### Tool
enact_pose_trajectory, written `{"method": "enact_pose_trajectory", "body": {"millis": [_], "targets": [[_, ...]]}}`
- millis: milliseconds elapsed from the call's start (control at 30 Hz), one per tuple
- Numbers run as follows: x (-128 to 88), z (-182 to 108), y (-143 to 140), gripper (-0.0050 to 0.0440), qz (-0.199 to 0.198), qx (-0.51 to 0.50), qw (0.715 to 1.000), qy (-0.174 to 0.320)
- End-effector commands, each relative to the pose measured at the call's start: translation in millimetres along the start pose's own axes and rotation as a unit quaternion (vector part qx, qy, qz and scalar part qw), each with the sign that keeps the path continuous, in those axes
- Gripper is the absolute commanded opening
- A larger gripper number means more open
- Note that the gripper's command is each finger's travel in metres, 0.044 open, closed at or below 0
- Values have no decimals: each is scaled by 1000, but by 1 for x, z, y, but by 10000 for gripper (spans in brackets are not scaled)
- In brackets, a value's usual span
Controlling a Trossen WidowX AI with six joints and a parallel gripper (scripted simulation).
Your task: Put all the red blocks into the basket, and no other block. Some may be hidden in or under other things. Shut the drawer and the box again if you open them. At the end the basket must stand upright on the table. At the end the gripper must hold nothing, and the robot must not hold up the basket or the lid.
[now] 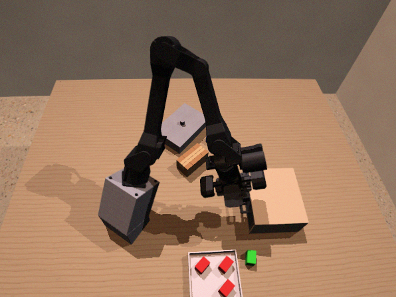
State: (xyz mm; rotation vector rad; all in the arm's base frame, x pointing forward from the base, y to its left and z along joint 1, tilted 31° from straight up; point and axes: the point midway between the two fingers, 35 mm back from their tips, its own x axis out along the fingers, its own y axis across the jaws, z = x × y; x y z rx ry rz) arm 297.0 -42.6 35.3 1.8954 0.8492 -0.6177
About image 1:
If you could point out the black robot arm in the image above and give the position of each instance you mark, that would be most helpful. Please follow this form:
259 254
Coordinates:
166 53

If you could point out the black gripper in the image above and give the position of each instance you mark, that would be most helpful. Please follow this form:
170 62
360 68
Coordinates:
207 185

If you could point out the green block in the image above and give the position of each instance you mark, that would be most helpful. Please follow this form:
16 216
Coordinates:
250 257

